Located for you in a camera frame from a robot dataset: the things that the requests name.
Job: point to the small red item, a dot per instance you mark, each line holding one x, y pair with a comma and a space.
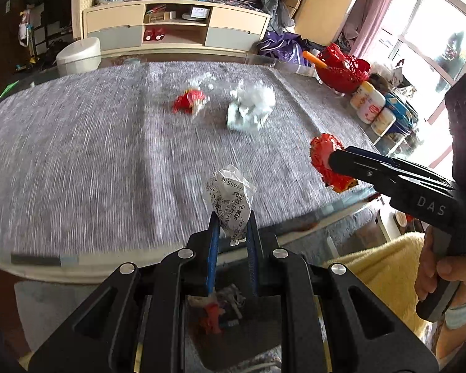
211, 314

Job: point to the window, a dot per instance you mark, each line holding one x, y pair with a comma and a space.
431, 19

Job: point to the pink curtain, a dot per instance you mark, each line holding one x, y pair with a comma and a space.
376, 7

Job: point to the cream standing air conditioner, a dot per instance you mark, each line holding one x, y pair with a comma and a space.
326, 15

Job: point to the white crumpled plastic bag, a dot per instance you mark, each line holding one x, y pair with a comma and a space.
256, 95

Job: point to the person's right hand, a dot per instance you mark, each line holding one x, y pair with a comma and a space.
431, 268

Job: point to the brown box in cabinet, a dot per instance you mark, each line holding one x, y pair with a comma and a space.
157, 15

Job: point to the red plastic basket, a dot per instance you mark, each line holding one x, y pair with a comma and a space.
341, 77

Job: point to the orange red snack wrapper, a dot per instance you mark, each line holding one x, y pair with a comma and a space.
188, 101

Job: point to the grey table runner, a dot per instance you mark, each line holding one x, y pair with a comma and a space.
101, 155

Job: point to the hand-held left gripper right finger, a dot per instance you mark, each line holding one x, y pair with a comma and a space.
250, 248

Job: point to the white printed paper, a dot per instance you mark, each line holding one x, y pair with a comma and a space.
229, 198

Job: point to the small screen device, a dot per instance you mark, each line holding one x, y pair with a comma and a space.
199, 12

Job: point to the white bottle pink label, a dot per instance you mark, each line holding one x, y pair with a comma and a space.
371, 107

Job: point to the crumpled plastic bags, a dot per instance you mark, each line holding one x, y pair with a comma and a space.
392, 75

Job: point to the cream television cabinet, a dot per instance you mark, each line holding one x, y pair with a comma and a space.
233, 35

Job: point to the clear grey plastic wrapper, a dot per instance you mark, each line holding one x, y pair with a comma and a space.
242, 122

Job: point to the red plastic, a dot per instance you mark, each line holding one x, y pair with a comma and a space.
324, 155

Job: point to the grey floor rug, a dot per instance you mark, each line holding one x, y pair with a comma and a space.
42, 303

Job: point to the white plastic bottle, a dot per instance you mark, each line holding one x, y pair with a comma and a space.
383, 121
361, 97

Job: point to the orange plastic stick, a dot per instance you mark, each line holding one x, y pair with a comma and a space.
312, 58

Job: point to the white round stool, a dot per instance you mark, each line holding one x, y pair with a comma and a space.
79, 56

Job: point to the black trash bin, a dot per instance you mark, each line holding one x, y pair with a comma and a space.
237, 344

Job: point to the kick scooter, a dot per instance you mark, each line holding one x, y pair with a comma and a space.
28, 42

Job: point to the person's right forearm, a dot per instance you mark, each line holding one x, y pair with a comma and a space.
464, 311

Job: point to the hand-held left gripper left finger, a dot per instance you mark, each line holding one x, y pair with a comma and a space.
213, 248

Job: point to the blue round tin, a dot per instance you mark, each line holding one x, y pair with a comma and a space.
400, 105

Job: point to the beige folding screen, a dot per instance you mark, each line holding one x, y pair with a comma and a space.
84, 0

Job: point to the purple bag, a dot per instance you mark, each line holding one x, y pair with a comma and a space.
279, 46

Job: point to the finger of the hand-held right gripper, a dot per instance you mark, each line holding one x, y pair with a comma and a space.
372, 157
357, 171

